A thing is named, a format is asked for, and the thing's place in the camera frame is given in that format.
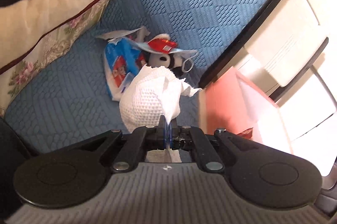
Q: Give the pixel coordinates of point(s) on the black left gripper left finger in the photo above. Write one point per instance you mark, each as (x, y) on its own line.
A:
(137, 145)

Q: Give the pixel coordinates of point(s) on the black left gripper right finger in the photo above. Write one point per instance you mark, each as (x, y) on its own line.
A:
(193, 140)

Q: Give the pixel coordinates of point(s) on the white paper towel roll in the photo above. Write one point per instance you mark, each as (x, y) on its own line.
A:
(154, 92)

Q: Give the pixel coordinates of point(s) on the blue tissue pack bag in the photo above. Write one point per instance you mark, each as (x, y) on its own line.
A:
(122, 59)

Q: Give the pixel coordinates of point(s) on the black white panda plush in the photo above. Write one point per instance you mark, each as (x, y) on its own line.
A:
(165, 36)

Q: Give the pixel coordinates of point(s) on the pink storage box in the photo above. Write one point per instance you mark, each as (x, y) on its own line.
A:
(235, 103)

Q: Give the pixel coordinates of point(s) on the red glittery ornament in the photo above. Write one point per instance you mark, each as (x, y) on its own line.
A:
(162, 45)

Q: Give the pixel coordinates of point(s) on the white side cabinet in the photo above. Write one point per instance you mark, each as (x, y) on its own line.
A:
(295, 48)

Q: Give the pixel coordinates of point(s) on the blue quilted sofa cover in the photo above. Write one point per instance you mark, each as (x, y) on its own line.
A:
(68, 101)

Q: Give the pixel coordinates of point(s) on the floral beige cushion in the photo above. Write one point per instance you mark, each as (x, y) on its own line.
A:
(36, 32)

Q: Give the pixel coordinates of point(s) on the black sofa frame edge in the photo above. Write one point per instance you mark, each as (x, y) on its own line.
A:
(243, 37)

